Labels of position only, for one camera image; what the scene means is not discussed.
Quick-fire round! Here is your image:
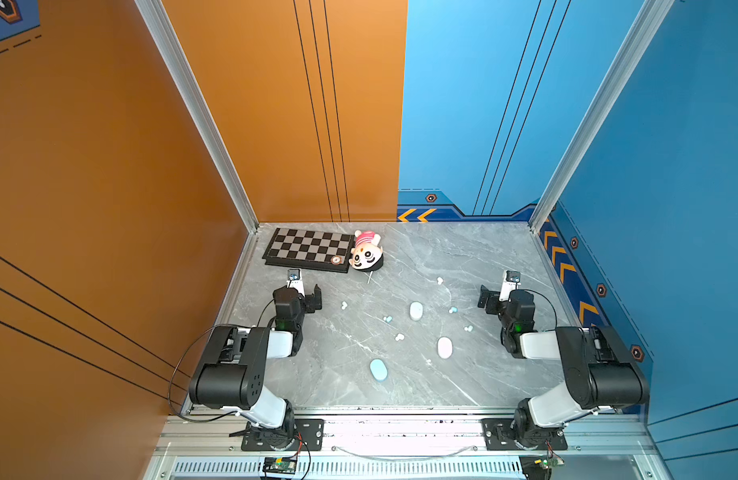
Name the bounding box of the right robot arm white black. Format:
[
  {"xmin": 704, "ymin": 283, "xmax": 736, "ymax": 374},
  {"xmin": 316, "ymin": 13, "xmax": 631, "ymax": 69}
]
[{"xmin": 477, "ymin": 284, "xmax": 649, "ymax": 451}]

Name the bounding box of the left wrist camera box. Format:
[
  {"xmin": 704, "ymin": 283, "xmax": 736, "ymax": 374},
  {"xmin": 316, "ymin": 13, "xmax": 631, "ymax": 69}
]
[{"xmin": 287, "ymin": 268, "xmax": 305, "ymax": 296}]

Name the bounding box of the aluminium front rail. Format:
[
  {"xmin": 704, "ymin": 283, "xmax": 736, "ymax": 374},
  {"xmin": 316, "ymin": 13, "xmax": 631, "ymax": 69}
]
[{"xmin": 154, "ymin": 407, "xmax": 657, "ymax": 456}]

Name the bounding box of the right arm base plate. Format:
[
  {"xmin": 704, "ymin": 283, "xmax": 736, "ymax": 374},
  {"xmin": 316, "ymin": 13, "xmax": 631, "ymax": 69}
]
[{"xmin": 480, "ymin": 417, "xmax": 568, "ymax": 451}]

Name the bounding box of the mint green earbud case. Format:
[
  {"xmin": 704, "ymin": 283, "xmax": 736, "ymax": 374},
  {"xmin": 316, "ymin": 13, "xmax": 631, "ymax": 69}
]
[{"xmin": 409, "ymin": 301, "xmax": 424, "ymax": 321}]

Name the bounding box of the green circuit board left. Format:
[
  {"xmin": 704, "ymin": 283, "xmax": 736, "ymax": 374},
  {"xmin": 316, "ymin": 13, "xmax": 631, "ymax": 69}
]
[{"xmin": 262, "ymin": 457, "xmax": 298, "ymax": 477}]

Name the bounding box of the corner aluminium post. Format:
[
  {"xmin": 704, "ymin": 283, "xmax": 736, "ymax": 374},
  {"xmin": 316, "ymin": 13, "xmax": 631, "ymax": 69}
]
[
  {"xmin": 528, "ymin": 0, "xmax": 674, "ymax": 234},
  {"xmin": 135, "ymin": 0, "xmax": 259, "ymax": 235}
]

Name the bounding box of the white earbud case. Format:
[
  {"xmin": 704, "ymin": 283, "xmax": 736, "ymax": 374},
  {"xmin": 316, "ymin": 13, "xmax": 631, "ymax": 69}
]
[{"xmin": 436, "ymin": 336, "xmax": 454, "ymax": 360}]

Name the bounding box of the black white chessboard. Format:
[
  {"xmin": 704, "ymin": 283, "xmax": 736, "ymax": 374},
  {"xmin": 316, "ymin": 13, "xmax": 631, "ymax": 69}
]
[{"xmin": 262, "ymin": 227, "xmax": 354, "ymax": 273}]

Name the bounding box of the circuit board right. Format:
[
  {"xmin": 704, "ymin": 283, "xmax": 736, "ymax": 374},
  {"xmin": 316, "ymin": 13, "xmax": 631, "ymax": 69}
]
[{"xmin": 534, "ymin": 456, "xmax": 564, "ymax": 470}]

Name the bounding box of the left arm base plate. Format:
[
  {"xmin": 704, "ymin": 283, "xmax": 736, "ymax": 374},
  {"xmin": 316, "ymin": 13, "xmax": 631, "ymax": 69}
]
[{"xmin": 241, "ymin": 418, "xmax": 325, "ymax": 452}]

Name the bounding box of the right corner aluminium post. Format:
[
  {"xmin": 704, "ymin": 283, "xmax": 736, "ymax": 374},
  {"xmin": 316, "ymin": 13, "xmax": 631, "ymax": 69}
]
[{"xmin": 528, "ymin": 0, "xmax": 674, "ymax": 234}]

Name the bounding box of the white vent grille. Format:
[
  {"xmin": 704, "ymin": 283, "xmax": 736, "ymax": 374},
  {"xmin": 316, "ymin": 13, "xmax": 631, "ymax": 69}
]
[{"xmin": 166, "ymin": 456, "xmax": 525, "ymax": 479}]

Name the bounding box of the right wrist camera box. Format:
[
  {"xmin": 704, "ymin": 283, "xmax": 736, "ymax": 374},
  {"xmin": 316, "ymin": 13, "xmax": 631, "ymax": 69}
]
[{"xmin": 499, "ymin": 270, "xmax": 521, "ymax": 302}]

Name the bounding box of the blue earbud case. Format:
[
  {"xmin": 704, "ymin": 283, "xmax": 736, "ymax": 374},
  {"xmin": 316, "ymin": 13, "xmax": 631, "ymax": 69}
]
[{"xmin": 369, "ymin": 358, "xmax": 389, "ymax": 382}]

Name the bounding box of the plush doll pink shirt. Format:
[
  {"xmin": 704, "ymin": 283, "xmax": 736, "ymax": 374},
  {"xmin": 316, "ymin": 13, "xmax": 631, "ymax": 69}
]
[{"xmin": 349, "ymin": 230, "xmax": 384, "ymax": 273}]

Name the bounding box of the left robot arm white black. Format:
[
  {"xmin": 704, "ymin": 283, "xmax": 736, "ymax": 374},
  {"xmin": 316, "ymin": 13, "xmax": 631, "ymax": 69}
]
[{"xmin": 188, "ymin": 286, "xmax": 323, "ymax": 452}]

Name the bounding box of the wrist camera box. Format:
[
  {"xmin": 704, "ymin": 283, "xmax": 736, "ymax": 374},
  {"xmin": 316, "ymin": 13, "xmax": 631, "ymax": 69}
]
[
  {"xmin": 287, "ymin": 268, "xmax": 305, "ymax": 296},
  {"xmin": 499, "ymin": 270, "xmax": 521, "ymax": 302}
]

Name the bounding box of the left corner aluminium post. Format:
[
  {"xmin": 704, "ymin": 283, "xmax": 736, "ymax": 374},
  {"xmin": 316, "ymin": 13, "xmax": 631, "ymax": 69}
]
[{"xmin": 135, "ymin": 0, "xmax": 259, "ymax": 235}]

